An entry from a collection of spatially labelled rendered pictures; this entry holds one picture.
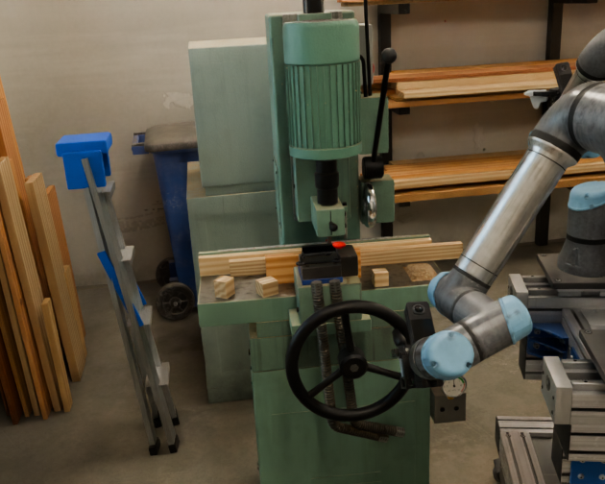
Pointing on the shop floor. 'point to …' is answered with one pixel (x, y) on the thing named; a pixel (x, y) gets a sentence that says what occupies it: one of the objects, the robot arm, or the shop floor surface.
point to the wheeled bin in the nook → (183, 304)
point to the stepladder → (121, 280)
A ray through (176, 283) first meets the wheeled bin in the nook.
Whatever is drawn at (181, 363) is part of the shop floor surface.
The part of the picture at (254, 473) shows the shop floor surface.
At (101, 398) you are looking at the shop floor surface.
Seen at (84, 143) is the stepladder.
